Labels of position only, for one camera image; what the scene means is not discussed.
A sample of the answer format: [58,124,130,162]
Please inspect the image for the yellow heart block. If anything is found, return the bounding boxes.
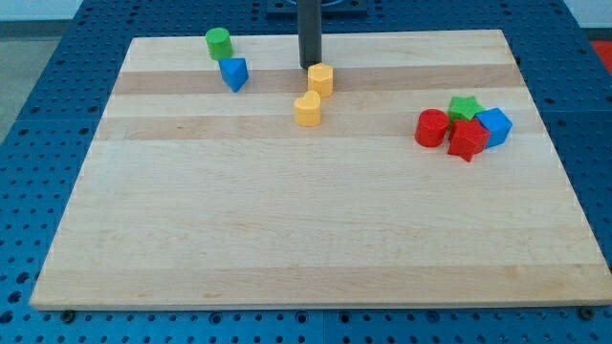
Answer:
[294,91,321,127]

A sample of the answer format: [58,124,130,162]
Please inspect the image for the yellow hexagon block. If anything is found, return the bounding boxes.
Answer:
[307,63,334,98]

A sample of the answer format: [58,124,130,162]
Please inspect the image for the blue triangle block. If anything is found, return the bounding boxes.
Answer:
[218,57,249,93]

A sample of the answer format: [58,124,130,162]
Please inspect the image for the wooden board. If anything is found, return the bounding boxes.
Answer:
[30,30,611,311]

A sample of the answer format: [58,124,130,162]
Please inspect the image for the red cylinder block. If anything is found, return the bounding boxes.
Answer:
[415,109,449,147]

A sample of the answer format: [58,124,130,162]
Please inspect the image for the green cylinder block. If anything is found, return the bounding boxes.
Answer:
[205,27,233,60]

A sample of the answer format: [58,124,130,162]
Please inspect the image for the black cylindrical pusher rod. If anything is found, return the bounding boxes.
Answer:
[296,0,322,70]

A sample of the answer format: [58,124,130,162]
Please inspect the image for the red star block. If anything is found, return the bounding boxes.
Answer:
[447,118,491,162]

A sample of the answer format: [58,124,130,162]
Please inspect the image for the green star block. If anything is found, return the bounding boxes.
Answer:
[448,96,485,122]

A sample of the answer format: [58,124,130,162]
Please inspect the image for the blue cube block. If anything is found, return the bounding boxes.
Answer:
[476,108,513,148]

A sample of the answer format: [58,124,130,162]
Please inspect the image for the blue perforated table plate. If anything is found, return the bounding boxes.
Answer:
[1,1,611,343]

